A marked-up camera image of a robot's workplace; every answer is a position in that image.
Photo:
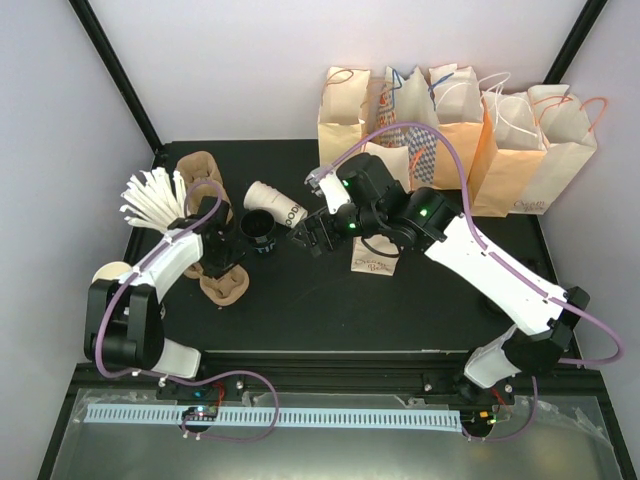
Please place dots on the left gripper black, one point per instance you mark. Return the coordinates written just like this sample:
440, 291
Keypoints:
238, 255

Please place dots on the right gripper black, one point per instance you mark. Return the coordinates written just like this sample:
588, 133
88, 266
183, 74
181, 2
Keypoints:
334, 240

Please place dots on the pulp cup carrier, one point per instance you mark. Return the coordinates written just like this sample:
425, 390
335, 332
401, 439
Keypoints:
224, 291
199, 166

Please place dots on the Cream Bear paper bag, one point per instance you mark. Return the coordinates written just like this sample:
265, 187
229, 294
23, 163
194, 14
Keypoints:
389, 217

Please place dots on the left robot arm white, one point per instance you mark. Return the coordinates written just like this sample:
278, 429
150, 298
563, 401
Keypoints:
124, 321

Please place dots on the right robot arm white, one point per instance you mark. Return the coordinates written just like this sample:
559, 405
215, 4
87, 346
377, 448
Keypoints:
543, 315

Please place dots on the white wrapped straws bundle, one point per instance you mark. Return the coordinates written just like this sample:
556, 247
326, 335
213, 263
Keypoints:
156, 201

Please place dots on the plain beige paper bag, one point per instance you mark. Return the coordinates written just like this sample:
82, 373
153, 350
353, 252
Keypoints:
341, 118

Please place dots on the blue checkered paper bag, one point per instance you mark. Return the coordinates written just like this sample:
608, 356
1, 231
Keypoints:
407, 100

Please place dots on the orange bag behind right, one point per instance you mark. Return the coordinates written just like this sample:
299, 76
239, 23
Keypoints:
509, 152

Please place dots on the right Cream Bear bag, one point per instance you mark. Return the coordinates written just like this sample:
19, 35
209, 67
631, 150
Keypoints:
568, 127

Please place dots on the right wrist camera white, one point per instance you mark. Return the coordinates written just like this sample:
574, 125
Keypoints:
330, 187

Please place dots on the pale blue cable duct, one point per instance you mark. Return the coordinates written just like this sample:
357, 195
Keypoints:
258, 417

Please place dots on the orange bag white handles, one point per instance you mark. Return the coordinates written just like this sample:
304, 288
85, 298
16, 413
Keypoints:
460, 114

